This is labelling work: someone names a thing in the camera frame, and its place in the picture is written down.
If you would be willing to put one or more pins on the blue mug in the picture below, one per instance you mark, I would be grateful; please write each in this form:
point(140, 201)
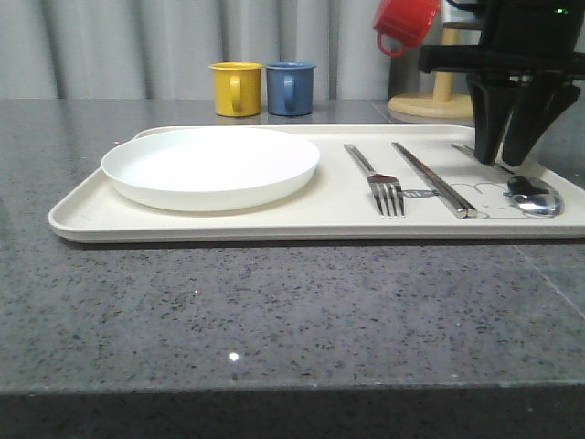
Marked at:
point(290, 88)

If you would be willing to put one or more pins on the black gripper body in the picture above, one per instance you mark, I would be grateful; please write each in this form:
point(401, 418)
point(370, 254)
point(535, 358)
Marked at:
point(517, 38)

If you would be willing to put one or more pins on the wooden mug tree stand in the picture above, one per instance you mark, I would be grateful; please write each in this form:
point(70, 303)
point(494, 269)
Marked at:
point(441, 103)

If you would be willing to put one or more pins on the silver metal fork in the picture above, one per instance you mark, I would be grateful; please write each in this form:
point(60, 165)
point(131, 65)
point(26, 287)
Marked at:
point(385, 189)

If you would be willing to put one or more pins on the silver metal spoon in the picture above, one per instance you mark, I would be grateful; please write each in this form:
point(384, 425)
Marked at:
point(506, 195)

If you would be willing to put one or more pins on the red mug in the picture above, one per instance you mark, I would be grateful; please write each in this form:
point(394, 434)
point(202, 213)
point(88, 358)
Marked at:
point(406, 21)

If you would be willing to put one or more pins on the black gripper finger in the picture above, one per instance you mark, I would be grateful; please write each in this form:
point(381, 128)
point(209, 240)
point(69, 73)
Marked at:
point(493, 98)
point(538, 105)

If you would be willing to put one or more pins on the white round plate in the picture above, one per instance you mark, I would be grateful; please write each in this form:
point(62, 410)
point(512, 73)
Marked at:
point(209, 169)

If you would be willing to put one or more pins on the yellow mug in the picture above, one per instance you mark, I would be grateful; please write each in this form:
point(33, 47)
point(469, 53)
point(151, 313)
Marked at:
point(237, 88)

